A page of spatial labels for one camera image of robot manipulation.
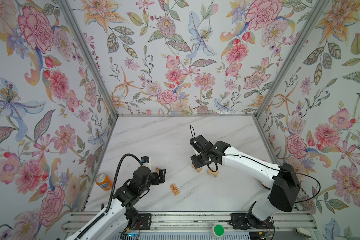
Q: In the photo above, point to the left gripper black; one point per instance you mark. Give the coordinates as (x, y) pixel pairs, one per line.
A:
(156, 180)

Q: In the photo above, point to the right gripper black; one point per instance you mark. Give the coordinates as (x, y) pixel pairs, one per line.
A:
(193, 161)

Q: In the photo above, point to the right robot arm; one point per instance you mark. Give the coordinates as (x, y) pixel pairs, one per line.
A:
(281, 180)

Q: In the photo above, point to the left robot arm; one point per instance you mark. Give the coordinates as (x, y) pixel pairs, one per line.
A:
(119, 214)

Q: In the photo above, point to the arched wood block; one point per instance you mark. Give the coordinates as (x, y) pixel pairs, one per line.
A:
(197, 169)
(215, 174)

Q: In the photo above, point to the orange soda can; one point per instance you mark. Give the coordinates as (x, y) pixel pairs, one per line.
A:
(104, 182)

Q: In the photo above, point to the pink plush toy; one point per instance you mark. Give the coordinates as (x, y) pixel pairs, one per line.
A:
(265, 186)

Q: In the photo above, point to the green round button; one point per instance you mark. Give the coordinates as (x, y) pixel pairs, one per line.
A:
(217, 231)

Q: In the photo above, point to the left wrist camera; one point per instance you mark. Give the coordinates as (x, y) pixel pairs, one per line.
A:
(146, 161)

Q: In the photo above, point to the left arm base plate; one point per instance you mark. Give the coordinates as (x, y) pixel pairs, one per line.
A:
(141, 222)

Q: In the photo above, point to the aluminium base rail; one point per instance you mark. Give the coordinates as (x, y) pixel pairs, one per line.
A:
(197, 226)

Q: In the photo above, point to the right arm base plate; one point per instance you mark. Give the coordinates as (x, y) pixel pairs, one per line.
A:
(243, 221)

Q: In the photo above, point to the white device on rail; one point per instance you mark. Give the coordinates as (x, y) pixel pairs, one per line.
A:
(303, 232)

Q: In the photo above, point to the right corner aluminium post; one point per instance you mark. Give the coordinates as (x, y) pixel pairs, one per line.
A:
(297, 47)

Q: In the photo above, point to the corner aluminium post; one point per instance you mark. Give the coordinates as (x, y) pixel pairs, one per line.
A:
(89, 60)
(297, 47)

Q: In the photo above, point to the left corner aluminium post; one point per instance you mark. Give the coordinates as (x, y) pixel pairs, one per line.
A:
(89, 60)

